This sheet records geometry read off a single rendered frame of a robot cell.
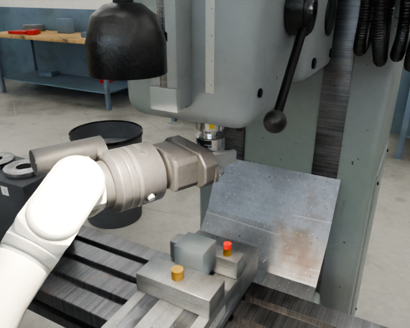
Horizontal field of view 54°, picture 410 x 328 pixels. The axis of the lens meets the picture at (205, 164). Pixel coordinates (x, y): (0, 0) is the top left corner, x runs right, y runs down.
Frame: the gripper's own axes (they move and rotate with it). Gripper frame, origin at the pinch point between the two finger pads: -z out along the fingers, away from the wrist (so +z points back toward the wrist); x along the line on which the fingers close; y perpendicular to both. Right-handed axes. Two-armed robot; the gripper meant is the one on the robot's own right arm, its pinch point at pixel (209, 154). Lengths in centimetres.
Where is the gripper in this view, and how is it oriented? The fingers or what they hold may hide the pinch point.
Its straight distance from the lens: 65.1
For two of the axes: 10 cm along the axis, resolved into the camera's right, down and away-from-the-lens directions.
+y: -0.1, 9.2, 4.0
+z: -8.0, 2.3, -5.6
